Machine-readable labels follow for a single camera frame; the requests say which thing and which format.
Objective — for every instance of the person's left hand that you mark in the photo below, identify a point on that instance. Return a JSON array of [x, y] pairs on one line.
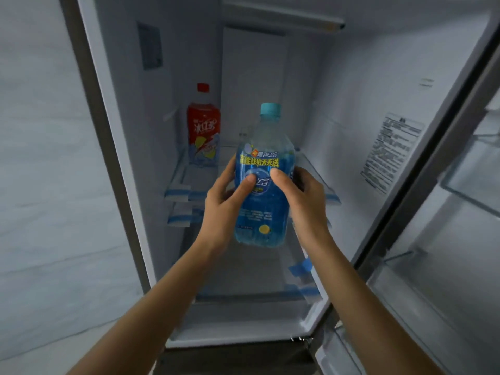
[[218, 218]]

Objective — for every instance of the person's right hand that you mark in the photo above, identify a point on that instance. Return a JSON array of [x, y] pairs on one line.
[[308, 210]]

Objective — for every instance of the person's right thumb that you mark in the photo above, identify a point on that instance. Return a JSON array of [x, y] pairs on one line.
[[282, 186]]

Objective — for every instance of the person's left thumb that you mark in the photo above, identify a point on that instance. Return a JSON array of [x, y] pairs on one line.
[[244, 190]]

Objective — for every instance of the blue drink bottle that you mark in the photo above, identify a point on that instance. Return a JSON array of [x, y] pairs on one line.
[[265, 171]]

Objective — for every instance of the person's left forearm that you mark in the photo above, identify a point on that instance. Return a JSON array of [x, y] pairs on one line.
[[156, 308]]

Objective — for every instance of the person's right forearm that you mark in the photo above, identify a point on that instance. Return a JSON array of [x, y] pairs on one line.
[[359, 308]]

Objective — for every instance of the glass refrigerator shelf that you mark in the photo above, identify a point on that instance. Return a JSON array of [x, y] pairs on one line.
[[281, 15], [250, 277], [195, 179]]

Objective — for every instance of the red drink bottle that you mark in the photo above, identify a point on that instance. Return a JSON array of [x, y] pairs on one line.
[[203, 124]]

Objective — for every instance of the white refrigerator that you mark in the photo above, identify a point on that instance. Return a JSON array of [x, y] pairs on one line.
[[254, 113]]

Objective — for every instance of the white information sticker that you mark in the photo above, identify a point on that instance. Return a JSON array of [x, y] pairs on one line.
[[390, 152]]

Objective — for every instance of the refrigerator door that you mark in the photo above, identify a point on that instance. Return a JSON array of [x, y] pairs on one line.
[[441, 249]]

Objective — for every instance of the grey control panel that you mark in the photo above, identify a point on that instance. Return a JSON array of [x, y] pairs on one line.
[[150, 46]]

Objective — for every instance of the clear door bin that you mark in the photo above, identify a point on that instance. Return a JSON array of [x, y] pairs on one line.
[[474, 171], [429, 308]]

